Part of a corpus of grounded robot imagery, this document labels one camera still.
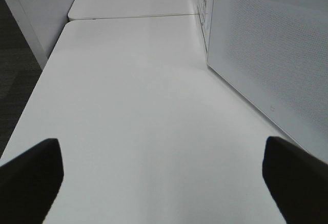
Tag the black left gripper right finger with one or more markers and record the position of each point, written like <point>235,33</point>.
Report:
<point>296,180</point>

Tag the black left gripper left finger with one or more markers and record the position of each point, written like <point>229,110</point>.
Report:
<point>30,183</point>

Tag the white microwave door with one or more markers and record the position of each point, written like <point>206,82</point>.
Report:
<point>274,53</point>

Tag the white partition panel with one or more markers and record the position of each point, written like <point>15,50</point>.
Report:
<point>41,23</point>

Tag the white microwave oven body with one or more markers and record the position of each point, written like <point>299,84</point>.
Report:
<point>205,8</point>

